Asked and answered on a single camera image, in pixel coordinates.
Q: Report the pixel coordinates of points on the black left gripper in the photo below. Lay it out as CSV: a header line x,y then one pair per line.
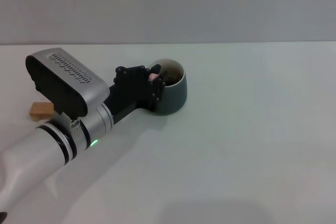
x,y
128,90

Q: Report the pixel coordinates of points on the dark grey ceramic cup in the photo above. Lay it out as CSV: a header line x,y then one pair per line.
x,y
174,98

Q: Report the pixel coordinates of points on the light tan wooden block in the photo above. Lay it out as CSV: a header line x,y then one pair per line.
x,y
39,108

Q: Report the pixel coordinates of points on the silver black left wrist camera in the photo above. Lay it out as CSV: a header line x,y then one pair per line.
x,y
68,82

